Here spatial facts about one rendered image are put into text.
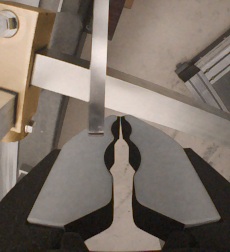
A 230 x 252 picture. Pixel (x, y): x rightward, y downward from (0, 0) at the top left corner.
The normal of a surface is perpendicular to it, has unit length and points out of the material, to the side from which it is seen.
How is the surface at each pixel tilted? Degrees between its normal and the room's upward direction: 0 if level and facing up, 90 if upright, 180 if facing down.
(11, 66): 0
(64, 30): 0
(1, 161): 0
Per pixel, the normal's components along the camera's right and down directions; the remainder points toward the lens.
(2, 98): 0.32, -0.81
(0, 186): -0.01, 0.51
